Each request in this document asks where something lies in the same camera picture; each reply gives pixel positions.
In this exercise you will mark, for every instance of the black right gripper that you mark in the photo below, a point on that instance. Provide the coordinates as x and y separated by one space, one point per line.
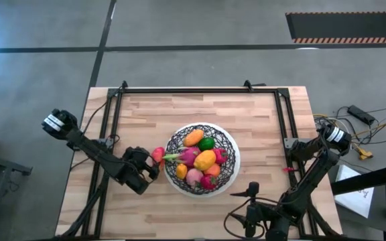
253 214

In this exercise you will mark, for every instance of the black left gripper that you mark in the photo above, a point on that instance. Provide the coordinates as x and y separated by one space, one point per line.
135 170

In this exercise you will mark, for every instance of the red orange peach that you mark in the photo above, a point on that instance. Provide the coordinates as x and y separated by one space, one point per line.
158 154

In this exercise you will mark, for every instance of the small yellow lemon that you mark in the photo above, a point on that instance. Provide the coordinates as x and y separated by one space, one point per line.
181 171

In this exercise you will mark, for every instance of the pink dragon fruit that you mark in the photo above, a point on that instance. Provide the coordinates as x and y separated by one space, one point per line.
189 156

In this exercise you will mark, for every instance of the pale pink peach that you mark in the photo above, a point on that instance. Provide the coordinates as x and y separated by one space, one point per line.
194 177

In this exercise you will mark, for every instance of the round orange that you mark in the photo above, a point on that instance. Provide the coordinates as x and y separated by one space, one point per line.
213 170

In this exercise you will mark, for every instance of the orange mango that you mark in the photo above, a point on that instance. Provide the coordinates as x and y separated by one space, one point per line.
193 138

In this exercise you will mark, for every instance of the large yellow mango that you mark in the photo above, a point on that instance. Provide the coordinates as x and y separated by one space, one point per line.
204 160

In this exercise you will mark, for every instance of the green lime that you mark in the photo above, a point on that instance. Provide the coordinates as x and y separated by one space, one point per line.
206 144

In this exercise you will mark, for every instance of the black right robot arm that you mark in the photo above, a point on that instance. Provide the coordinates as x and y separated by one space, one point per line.
307 180

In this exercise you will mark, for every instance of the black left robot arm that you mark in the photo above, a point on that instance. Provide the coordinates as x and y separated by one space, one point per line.
89 149

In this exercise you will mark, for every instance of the dark woven wicker basket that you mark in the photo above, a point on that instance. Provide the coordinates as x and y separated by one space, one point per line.
224 139

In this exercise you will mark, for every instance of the small red clip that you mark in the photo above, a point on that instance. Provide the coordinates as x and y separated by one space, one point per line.
288 169

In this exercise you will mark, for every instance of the white paper sheet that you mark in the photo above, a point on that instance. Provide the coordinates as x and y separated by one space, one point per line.
354 197

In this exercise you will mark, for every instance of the black power brick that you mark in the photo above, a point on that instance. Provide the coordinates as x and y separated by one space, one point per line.
360 114

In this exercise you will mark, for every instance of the black hazard-striped floor mat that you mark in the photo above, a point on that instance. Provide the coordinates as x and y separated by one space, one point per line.
347 25

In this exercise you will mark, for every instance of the black frame clamp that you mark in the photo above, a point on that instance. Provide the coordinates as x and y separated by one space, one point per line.
247 85
124 84

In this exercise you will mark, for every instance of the black aluminium table frame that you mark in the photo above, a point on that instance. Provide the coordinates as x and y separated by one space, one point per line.
196 90

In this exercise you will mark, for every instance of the black workstation frame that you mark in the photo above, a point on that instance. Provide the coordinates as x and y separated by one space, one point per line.
364 179

